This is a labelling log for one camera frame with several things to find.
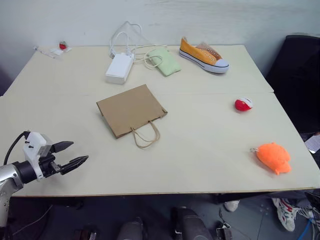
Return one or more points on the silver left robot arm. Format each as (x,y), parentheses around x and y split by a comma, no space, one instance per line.
(12,172)

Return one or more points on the white shoe tip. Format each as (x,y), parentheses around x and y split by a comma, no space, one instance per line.
(231,205)

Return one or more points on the black chair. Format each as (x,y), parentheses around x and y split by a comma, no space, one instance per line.
(295,82)

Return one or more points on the white sneaker with red accents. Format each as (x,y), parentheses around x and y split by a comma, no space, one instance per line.
(285,212)

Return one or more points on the small red toy in wrapper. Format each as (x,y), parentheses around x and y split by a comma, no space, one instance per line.
(62,46)

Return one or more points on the white box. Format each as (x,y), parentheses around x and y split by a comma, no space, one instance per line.
(118,68)

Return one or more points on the orange canvas sneaker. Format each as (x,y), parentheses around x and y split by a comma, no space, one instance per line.
(203,56)

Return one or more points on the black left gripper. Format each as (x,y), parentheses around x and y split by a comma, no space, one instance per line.
(48,165)

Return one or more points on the white paper sheet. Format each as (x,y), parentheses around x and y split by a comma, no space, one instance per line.
(313,144)

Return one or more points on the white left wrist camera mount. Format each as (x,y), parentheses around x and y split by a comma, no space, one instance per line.
(33,150)

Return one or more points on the orange plush toy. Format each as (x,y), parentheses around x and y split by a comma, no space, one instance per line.
(273,158)

